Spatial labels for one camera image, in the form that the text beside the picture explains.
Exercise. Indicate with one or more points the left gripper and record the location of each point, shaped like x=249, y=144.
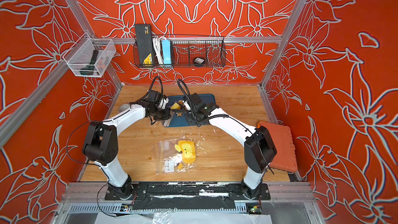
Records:
x=167, y=111

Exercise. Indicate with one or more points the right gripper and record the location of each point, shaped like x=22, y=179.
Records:
x=189, y=121

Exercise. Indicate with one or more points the black metal tongs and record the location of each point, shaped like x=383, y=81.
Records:
x=181, y=107

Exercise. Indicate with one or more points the clear resealable bag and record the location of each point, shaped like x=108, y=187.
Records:
x=174, y=114

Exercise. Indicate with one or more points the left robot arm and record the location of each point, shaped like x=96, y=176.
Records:
x=101, y=142

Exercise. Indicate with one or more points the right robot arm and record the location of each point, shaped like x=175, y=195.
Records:
x=259, y=148

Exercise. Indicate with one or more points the clear bag with yellow toys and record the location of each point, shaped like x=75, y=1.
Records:
x=177, y=155

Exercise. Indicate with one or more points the clear tape roll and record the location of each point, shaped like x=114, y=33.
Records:
x=124, y=107

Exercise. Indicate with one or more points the light blue box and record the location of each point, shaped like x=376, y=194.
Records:
x=166, y=48

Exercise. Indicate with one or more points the black box with yellow label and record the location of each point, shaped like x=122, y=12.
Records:
x=144, y=45

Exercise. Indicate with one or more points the clear acrylic bin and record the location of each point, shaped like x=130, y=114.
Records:
x=79, y=55

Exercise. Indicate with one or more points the orange tool case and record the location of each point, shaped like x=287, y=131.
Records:
x=282, y=137

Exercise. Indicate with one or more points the black wire basket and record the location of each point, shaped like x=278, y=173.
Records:
x=185, y=48

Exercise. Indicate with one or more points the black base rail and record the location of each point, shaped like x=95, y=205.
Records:
x=151, y=197

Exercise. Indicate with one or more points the dark green screwdriver handle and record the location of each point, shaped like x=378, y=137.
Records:
x=89, y=69

